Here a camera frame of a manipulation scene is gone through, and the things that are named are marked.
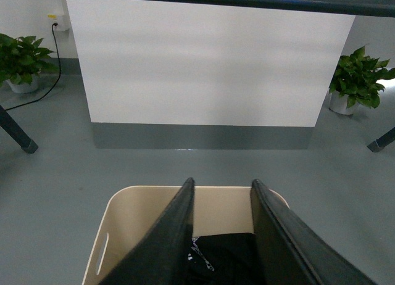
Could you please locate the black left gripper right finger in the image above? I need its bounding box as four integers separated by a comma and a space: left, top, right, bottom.
251, 180, 374, 284

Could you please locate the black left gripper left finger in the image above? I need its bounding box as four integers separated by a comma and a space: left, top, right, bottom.
99, 177, 195, 284

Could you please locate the cream plastic laundry hamper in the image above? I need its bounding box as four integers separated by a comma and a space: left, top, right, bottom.
81, 185, 290, 285

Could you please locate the black printed t-shirt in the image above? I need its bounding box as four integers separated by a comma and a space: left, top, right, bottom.
185, 233, 266, 284

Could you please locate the green potted plant right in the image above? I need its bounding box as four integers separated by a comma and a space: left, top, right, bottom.
329, 46, 394, 115

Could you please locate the green potted plant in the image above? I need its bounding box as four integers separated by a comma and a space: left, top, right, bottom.
329, 46, 394, 115
1, 33, 59, 94

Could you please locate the green potted plant left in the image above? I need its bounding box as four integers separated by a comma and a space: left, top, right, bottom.
1, 33, 59, 94

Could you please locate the white wall power socket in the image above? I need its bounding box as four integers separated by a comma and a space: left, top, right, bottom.
47, 14, 70, 31

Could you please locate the black power cable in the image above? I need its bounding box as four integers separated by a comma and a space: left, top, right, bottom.
4, 23, 62, 112

